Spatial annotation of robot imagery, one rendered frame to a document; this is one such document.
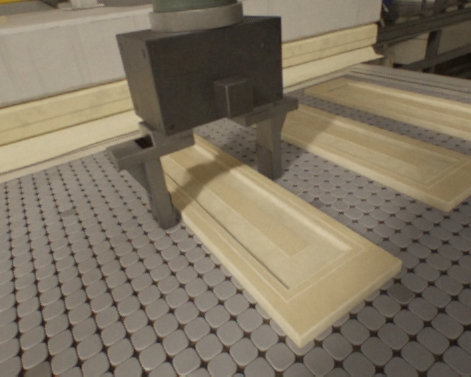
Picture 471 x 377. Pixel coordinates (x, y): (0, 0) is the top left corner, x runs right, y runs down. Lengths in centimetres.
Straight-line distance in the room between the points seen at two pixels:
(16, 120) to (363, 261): 92
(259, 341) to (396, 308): 18
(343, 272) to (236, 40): 36
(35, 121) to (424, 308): 99
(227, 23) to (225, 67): 6
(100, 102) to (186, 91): 64
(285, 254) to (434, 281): 20
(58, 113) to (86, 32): 24
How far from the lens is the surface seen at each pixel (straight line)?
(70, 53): 106
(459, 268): 57
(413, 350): 46
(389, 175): 70
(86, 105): 109
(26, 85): 106
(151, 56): 46
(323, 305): 45
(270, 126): 64
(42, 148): 108
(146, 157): 52
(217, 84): 49
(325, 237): 55
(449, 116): 103
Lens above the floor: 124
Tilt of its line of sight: 30 degrees down
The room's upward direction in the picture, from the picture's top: 6 degrees counter-clockwise
